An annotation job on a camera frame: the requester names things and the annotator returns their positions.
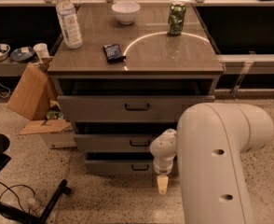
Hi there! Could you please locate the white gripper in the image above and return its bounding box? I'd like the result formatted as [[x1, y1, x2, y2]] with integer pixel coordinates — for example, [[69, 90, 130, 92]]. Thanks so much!
[[150, 129, 177, 194]]

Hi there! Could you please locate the grey bottom drawer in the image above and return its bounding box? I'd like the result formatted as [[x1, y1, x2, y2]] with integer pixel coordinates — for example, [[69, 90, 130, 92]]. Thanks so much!
[[85, 160, 153, 175]]

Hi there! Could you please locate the grey drawer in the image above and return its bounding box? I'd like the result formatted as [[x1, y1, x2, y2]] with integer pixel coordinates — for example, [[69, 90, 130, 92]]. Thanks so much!
[[74, 134, 156, 153], [58, 95, 214, 123], [85, 160, 153, 175]]

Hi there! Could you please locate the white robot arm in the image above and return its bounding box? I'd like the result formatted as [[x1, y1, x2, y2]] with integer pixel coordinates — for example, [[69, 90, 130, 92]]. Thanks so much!
[[150, 103, 274, 224]]

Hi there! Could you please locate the grey middle drawer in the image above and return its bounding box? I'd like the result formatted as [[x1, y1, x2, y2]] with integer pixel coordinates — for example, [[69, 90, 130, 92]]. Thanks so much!
[[74, 134, 156, 153]]

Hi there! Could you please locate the grey top drawer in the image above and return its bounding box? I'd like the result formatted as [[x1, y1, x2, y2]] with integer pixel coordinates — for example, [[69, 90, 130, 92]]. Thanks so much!
[[58, 95, 214, 123]]

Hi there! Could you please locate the grey drawer cabinet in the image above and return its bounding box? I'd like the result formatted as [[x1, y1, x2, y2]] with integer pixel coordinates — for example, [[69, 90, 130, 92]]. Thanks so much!
[[48, 3, 224, 165]]

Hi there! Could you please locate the white cardboard box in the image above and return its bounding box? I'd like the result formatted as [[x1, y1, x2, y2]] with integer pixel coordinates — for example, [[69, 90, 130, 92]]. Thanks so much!
[[20, 119, 75, 148]]

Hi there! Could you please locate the green snack bag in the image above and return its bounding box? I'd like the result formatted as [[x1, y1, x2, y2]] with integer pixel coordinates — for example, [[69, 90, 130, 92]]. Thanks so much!
[[46, 110, 64, 120]]

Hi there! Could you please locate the dark blue snack packet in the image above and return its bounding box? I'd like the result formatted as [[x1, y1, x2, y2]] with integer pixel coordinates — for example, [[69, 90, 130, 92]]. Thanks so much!
[[103, 44, 125, 63]]

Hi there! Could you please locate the brown cardboard box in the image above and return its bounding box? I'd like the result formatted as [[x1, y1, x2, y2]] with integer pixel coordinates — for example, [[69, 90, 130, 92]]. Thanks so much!
[[7, 63, 57, 120]]

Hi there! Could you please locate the black chair base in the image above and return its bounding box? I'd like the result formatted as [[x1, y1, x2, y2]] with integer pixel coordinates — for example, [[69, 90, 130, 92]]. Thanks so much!
[[0, 134, 71, 224]]

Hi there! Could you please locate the green soda can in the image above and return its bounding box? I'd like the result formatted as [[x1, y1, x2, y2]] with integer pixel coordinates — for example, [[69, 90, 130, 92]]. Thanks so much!
[[168, 1, 186, 35]]

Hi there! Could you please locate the clear plastic water bottle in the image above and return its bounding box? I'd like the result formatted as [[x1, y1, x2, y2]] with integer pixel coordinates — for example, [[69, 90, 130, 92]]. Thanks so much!
[[56, 0, 83, 49]]

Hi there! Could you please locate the white bowl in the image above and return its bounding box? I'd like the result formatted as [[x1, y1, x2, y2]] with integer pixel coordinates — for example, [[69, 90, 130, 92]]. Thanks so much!
[[112, 1, 141, 24]]

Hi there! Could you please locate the white paper cup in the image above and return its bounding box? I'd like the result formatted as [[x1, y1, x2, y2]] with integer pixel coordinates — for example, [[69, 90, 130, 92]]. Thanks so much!
[[34, 43, 49, 59]]

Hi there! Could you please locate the dark blue plate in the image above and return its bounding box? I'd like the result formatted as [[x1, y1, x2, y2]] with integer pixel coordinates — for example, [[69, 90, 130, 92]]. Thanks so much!
[[10, 47, 35, 63]]

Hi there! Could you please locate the black cable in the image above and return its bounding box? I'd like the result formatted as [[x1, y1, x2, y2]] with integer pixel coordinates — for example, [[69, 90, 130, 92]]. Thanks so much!
[[0, 178, 38, 217]]

